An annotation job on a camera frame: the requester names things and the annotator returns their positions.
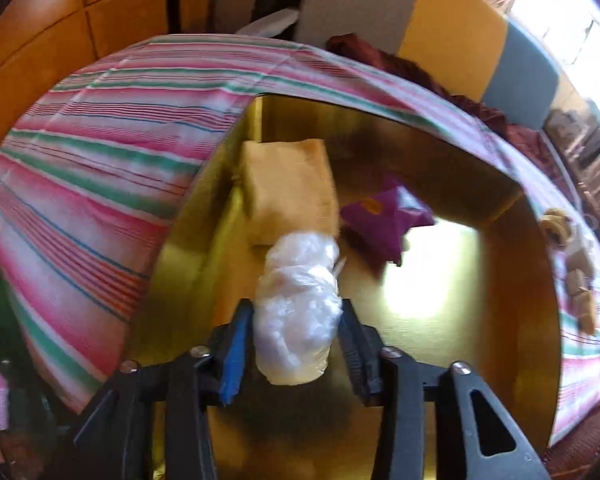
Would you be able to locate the white plastic bag bundle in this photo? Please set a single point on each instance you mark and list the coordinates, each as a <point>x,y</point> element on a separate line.
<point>297,308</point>

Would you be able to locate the white cardboard box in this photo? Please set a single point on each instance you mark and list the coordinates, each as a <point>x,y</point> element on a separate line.
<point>579,288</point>

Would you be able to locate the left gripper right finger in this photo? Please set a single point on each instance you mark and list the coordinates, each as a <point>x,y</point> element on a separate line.
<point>476,437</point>

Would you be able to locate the yellow sponge block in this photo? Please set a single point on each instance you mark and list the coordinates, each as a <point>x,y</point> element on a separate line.
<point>288,187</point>

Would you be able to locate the tricolour headboard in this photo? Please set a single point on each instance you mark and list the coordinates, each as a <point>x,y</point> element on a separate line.
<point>468,47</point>

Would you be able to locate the purple snack packet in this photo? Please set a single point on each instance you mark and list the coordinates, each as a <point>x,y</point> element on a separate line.
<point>383,219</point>

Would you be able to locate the dark red blanket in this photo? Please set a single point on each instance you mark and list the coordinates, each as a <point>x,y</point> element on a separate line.
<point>525,140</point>

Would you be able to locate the yellow plush toy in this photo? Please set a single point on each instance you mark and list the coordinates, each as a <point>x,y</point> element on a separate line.
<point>557,228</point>

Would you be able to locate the gold metal tin box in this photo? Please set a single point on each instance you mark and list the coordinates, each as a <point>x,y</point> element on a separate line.
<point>477,286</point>

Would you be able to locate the striped bed sheet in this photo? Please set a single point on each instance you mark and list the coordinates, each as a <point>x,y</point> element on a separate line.
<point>93,175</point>

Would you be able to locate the wooden wardrobe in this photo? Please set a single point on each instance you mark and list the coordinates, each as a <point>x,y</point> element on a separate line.
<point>42,41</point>

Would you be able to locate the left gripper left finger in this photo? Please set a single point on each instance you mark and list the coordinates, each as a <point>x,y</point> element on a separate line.
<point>113,437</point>

